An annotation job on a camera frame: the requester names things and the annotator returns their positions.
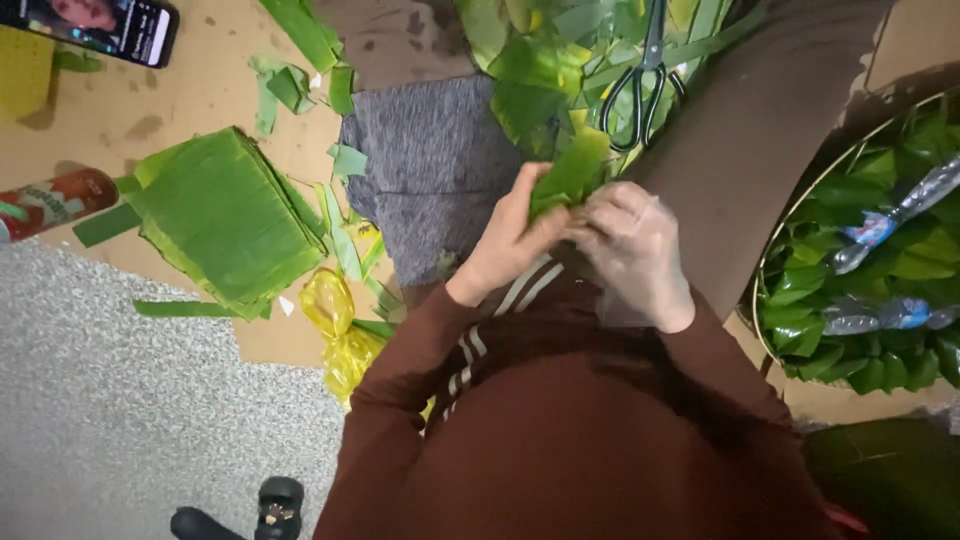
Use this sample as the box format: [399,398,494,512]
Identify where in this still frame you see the dark green leaf strip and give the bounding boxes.
[72,202,144,249]

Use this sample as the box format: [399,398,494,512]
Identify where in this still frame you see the green leaf piece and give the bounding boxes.
[528,126,613,224]

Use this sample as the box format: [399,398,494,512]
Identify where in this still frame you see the red drink can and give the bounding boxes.
[0,166,120,244]

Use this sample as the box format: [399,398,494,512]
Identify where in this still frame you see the black handled scissors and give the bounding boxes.
[598,0,688,155]

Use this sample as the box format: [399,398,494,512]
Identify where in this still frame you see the person's left hand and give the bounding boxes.
[445,161,575,309]

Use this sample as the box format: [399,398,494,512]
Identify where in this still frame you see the black smartphone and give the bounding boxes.
[0,0,181,70]

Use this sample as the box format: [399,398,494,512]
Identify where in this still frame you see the crushed clear plastic bottle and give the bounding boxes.
[831,153,960,276]
[820,294,960,337]

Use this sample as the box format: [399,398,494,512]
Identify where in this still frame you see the person's grey trouser leg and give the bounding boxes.
[336,72,528,288]

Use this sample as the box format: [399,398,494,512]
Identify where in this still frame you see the brown cardboard sheet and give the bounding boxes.
[0,0,421,370]

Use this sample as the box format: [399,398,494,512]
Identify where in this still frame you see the heap of pale leaf scraps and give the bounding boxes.
[249,54,318,138]

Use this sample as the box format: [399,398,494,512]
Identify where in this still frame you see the yellow sponge block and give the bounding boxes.
[0,24,58,126]

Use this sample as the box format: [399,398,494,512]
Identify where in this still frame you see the dark green bag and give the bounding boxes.
[801,417,960,540]

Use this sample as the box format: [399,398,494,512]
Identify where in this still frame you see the pile of green leaf offcuts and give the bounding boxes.
[454,0,751,162]

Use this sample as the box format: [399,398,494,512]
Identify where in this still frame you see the black shoe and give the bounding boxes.
[169,475,306,540]

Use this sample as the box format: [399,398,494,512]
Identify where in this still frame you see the stack of cut green leaves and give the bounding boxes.
[122,125,332,323]

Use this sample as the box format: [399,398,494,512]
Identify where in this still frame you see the bundle of narrow leaf strips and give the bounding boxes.
[313,182,408,322]

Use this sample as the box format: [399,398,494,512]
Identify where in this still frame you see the wide green leaf strip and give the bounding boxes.
[257,0,345,75]

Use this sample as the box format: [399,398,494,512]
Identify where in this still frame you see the round basket of green leaves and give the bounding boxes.
[750,88,960,397]

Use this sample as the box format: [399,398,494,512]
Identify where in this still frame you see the yellow plastic bag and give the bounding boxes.
[298,267,391,412]

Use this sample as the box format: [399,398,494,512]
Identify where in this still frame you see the long thin green leaf strip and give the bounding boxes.
[132,299,243,319]

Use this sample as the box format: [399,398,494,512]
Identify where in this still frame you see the person's right hand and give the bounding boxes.
[561,180,697,335]

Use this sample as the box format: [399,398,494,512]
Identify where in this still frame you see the person's brown trouser leg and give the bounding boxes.
[619,0,895,324]

